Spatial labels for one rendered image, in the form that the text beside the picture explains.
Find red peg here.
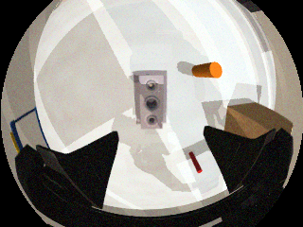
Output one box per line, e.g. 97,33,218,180
189,151,202,174

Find orange cylinder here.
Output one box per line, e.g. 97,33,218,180
192,61,223,79

